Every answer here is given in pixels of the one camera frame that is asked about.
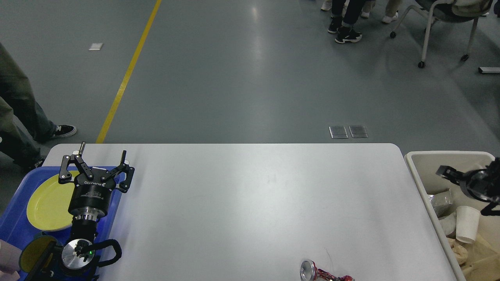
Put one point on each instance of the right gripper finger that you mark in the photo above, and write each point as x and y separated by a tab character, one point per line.
454	176
489	210

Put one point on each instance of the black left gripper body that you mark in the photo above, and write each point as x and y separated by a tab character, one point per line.
91	199

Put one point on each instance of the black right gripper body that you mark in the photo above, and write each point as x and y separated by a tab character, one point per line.
476	184

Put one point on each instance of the white paper cup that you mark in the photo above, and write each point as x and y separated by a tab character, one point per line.
467	223
449	224

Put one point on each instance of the yellow plate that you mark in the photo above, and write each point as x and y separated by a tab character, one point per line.
50	200

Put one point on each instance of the brown paper bag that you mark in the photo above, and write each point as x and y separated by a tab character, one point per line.
483	263

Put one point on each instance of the pink mug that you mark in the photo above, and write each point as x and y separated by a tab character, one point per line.
9	262

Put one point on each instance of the brown paper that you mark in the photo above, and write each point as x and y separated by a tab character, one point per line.
460	252

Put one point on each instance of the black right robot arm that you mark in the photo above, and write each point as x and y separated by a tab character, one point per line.
494	169

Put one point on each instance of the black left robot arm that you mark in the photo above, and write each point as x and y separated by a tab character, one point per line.
81	255

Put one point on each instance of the beige plastic bin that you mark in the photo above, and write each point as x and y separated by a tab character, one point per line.
423	166

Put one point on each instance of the person in jeans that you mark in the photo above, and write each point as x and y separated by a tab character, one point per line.
22	120

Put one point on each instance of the right floor socket plate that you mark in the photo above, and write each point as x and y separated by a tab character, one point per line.
358	132

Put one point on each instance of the floor socket plate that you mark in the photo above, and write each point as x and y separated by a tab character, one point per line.
338	132
358	132

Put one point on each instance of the white bar on floor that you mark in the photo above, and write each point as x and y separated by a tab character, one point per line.
489	70

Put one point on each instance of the left floor socket plate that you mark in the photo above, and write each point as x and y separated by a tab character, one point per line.
338	132

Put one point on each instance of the white paper on floor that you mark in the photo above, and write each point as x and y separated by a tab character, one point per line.
96	46

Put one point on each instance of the person in beige trousers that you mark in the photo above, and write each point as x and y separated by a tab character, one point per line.
391	10

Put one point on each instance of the person in black coat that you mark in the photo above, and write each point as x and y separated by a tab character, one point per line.
342	25

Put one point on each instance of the person in white sneakers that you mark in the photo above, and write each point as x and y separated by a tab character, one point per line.
326	6

